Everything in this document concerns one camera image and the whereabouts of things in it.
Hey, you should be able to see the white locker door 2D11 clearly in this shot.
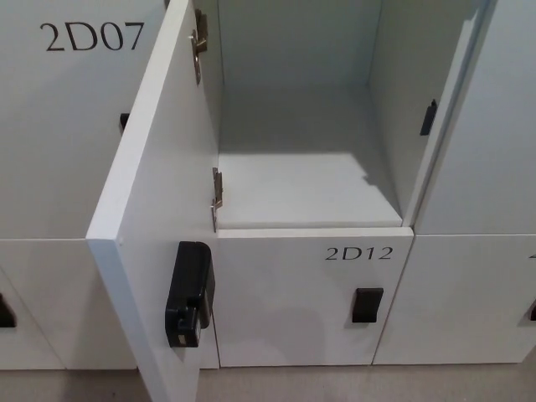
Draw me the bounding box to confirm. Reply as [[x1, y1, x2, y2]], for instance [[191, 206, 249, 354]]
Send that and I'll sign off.
[[85, 0, 223, 402]]

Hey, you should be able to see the small metal door hinge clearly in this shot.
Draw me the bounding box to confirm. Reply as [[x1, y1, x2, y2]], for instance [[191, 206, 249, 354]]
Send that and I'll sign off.
[[210, 167, 225, 233]]

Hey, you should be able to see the white locker door 2D12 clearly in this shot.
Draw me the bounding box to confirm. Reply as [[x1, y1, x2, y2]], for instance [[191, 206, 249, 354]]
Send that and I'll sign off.
[[211, 227, 415, 369]]

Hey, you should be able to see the large metal door hinge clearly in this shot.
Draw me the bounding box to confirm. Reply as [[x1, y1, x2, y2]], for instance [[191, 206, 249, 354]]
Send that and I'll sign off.
[[190, 8, 209, 87]]

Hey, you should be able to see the white locker door 2D07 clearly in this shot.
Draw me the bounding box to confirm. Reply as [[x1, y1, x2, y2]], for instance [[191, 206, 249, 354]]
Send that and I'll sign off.
[[0, 0, 167, 240]]

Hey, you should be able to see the white locker door 2D08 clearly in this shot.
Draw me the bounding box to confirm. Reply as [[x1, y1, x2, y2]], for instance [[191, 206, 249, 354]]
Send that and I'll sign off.
[[0, 238, 139, 371]]

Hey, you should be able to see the tall white locker door unlabeled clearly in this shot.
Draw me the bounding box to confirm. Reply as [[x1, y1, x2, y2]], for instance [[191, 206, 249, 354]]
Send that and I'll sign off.
[[415, 0, 536, 236]]

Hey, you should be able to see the white locker compartment interior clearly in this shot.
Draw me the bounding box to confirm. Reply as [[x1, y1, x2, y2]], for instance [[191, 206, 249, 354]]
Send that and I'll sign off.
[[204, 0, 499, 231]]

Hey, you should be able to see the black lock box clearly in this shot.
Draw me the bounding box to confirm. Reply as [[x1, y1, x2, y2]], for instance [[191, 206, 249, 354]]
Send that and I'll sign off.
[[165, 240, 217, 349]]

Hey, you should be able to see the black latch strike plate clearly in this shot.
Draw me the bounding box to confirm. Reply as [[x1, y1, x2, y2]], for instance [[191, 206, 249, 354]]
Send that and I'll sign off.
[[420, 99, 437, 137]]

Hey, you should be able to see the black handle of door 2D12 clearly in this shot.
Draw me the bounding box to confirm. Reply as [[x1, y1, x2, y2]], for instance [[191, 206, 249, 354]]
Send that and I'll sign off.
[[351, 287, 384, 323]]

